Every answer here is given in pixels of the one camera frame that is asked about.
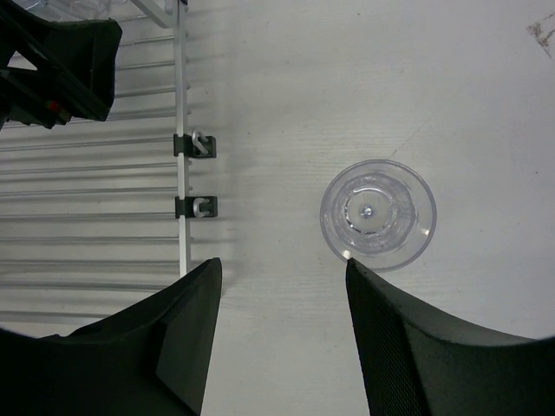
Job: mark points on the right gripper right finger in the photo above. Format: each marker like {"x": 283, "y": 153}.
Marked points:
{"x": 419, "y": 360}

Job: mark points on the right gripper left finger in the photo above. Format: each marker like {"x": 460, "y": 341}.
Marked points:
{"x": 151, "y": 358}

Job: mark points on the clear glass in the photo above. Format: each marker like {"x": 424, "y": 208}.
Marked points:
{"x": 379, "y": 212}

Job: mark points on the metal dish rack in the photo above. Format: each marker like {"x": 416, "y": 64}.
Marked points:
{"x": 95, "y": 215}

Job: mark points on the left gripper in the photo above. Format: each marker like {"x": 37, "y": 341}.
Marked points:
{"x": 80, "y": 81}

